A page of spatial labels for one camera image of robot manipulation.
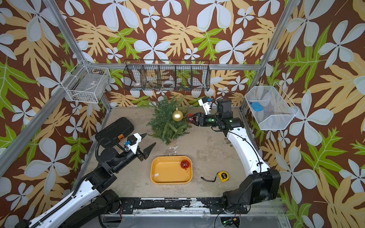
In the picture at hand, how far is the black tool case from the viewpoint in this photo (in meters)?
0.95

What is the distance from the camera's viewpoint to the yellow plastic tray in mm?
818

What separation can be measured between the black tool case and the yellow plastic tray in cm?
32
